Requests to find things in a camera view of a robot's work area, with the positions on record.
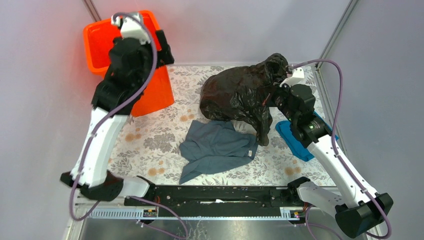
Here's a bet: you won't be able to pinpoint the teal blue cloth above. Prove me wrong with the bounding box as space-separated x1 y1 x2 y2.
275 110 342 162

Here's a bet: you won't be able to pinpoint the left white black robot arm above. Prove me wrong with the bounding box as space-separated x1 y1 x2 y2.
60 30 174 206

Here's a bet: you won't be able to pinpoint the floral patterned table mat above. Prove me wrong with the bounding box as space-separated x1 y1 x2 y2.
108 66 334 187

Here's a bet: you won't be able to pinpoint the orange plastic trash bin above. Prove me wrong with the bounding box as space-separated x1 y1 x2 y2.
82 10 175 117

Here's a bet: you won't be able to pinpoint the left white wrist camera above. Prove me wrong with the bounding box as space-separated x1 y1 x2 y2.
110 12 152 45

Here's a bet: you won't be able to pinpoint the black plastic trash bag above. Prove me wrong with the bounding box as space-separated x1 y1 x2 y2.
199 53 289 146

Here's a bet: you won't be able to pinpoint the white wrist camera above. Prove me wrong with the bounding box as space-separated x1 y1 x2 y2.
110 12 152 45
279 67 305 88

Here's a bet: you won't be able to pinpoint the aluminium frame rails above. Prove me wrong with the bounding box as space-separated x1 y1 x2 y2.
67 186 385 240

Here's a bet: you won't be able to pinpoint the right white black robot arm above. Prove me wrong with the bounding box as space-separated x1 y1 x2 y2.
266 84 394 239

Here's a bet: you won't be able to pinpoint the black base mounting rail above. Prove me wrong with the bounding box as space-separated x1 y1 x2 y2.
124 176 310 219

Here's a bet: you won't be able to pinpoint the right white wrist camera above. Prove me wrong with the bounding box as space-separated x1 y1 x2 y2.
279 67 305 88

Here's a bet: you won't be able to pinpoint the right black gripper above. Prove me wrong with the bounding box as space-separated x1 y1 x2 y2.
256 78 297 123

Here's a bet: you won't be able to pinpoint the grey-blue cloth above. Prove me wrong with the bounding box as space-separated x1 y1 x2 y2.
179 120 258 185

